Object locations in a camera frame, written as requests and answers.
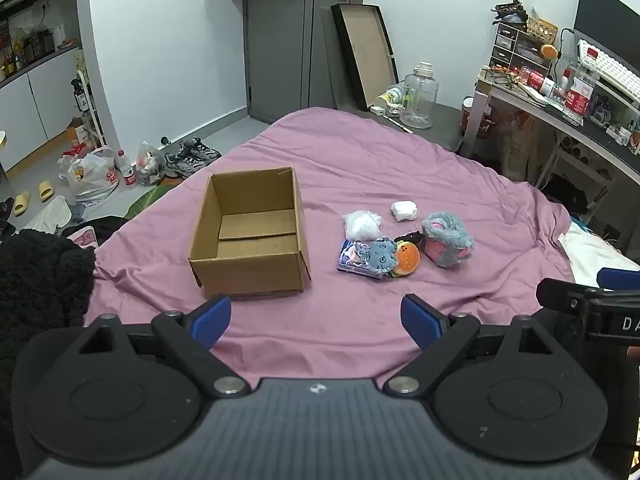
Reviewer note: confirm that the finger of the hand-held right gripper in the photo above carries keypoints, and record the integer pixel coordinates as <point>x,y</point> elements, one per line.
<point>620,279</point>
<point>562,294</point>

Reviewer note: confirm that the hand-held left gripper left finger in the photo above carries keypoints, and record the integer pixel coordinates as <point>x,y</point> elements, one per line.
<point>212,321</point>

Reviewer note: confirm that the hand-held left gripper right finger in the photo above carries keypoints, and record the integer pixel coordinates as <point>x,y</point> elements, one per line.
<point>419,322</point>

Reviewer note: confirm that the cardboard box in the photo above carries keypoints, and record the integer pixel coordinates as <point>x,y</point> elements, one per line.
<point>250,270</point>

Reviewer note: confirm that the burger plush toy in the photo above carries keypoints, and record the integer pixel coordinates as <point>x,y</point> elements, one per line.
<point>406,259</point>

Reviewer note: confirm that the blue-grey cat plush toy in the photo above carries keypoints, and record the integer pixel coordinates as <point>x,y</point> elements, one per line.
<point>380,257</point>

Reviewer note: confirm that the small black soft item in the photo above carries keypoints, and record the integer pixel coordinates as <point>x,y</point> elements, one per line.
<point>410,237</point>

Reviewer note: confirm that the grey and pink plush toy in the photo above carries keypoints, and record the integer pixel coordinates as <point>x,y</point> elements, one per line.
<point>446,240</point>

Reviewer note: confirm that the blue printed packet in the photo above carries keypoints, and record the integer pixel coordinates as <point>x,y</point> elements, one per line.
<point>348,256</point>

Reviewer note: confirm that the white cloth bundle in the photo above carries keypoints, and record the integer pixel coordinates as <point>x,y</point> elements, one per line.
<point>404,210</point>

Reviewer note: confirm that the white bedding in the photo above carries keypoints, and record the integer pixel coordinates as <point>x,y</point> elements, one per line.
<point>595,255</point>

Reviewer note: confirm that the green leaf print mat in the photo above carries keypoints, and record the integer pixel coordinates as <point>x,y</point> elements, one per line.
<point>150,201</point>

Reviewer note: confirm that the dark top desk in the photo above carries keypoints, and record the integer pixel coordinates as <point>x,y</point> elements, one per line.
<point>585,132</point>

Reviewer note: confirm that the beige tote bag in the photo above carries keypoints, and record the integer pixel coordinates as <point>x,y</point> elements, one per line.
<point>520,145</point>

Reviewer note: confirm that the pink printed cloth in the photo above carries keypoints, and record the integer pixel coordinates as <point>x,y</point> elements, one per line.
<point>82,236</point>

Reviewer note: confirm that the grey sneaker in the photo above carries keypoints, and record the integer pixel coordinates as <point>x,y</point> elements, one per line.
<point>202,151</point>
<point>182,166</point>

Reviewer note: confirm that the pink bed sheet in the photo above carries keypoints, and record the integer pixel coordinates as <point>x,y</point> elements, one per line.
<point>400,160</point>

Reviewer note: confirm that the grey plastic bag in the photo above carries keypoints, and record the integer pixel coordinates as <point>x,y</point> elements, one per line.
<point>149,162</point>

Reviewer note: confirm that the red label bottle on floor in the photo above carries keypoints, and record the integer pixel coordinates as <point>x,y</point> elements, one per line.
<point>125,169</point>

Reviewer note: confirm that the black fluffy garment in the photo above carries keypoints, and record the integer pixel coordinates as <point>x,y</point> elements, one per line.
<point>40,285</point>

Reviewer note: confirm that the white red print plastic bag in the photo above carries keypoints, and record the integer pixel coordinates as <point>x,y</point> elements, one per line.
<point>92,175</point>

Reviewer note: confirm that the white floor cloth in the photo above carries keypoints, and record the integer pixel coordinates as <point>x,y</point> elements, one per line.
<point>50,215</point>

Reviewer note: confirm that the large red label water bottle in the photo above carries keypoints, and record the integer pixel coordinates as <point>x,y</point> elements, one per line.
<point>581,87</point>

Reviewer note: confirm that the red bucket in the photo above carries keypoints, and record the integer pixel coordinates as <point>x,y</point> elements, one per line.
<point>471,117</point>

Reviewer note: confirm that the thin pale stick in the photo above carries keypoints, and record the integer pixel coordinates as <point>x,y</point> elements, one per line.
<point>397,124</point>

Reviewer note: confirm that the small red label water bottle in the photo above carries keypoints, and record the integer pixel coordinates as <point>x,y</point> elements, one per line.
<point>562,85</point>

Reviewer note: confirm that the white keyboard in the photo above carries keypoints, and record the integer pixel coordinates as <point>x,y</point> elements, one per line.
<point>610,67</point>

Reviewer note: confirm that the yellow slipper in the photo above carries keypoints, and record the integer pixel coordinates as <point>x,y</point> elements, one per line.
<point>46,190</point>
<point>21,203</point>

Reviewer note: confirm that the small white box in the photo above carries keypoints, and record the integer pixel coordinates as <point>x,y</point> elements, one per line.
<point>377,109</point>

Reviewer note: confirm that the clear plastic water jug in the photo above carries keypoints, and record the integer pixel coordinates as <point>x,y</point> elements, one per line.
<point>419,100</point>

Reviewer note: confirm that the green label bottle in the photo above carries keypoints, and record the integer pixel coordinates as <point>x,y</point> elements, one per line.
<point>392,94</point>

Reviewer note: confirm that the brown carton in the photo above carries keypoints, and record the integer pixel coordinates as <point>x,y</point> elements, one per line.
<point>76,134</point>

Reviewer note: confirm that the small orange plush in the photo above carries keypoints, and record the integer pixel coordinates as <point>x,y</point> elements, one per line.
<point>549,51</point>

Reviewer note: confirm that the white rack cart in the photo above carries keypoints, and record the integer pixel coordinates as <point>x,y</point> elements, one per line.
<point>89,105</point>

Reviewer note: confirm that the desktop drawer organizer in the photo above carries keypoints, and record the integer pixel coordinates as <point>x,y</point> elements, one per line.
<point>515,45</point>

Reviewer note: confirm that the woven basket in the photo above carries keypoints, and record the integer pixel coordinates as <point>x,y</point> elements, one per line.
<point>542,30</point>

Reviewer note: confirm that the black monitor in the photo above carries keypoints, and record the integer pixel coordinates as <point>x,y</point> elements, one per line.
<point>610,15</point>

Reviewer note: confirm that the grey door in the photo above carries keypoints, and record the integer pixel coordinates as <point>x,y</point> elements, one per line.
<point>280,60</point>

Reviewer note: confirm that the black framed board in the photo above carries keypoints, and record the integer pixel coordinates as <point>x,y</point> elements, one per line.
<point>365,50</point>

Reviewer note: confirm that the white kitchen cabinet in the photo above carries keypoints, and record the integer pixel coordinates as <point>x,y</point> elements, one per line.
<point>40,100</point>

